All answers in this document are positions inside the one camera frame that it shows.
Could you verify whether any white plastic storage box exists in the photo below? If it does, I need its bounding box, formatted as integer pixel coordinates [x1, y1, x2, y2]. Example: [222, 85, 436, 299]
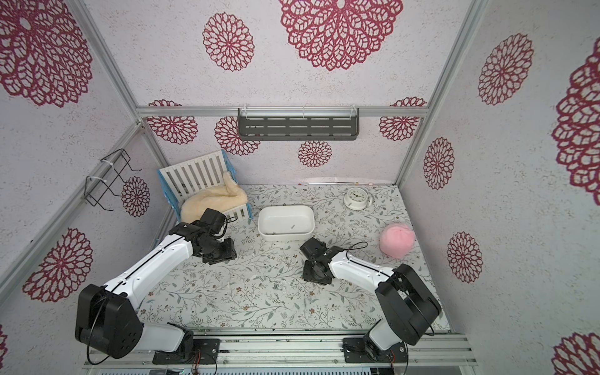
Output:
[258, 206, 316, 242]

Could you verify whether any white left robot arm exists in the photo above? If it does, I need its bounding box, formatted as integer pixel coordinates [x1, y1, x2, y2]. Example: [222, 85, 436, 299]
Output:
[75, 209, 237, 364]

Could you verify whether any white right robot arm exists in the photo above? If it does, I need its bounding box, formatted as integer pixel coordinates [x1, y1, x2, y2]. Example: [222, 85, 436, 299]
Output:
[300, 237, 442, 359]

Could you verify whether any beige plush cloth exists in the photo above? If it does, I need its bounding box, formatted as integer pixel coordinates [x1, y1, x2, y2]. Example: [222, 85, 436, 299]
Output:
[180, 171, 248, 223]

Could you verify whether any white slatted blue basket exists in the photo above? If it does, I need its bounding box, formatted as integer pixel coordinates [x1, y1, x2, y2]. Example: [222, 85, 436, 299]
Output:
[158, 150, 237, 222]

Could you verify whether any white alarm clock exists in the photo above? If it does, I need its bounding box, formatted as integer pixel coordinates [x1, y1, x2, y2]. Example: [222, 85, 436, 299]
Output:
[343, 187, 373, 211]

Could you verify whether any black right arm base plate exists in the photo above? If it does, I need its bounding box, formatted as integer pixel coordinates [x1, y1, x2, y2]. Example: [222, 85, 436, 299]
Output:
[342, 334, 409, 364]

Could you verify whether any black wire wall rack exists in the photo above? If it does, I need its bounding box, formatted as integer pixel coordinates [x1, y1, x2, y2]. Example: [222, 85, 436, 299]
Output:
[83, 148, 141, 212]

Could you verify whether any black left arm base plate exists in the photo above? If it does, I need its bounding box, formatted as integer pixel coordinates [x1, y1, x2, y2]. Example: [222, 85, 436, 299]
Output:
[152, 335, 221, 365]

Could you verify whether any dark grey wall shelf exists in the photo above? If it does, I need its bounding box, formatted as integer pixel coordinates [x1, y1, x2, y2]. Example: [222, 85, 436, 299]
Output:
[237, 108, 359, 142]

